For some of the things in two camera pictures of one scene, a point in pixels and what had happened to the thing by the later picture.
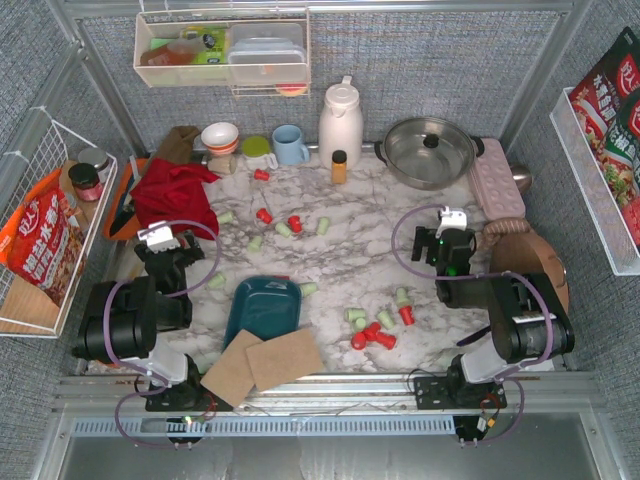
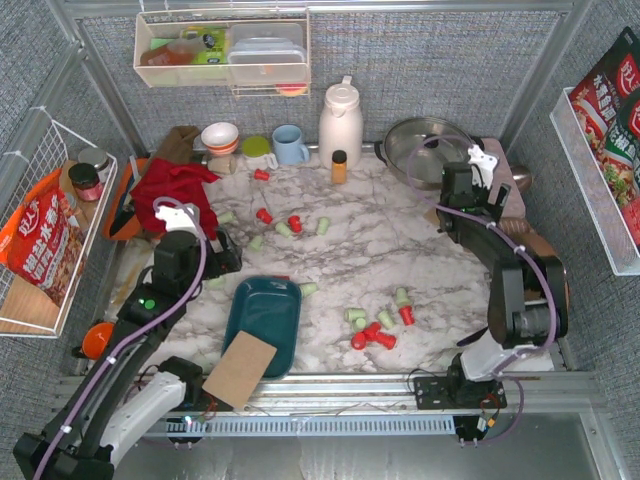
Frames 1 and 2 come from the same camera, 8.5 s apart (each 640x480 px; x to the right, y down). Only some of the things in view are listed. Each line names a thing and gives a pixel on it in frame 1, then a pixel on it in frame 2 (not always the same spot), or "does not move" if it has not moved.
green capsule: [402, 299] does not move
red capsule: [264, 215] does not move
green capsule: [309, 288] does not move
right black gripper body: [441, 243] -> [498, 198]
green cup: [386, 319] does not move
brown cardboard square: [284, 358] -> [432, 216]
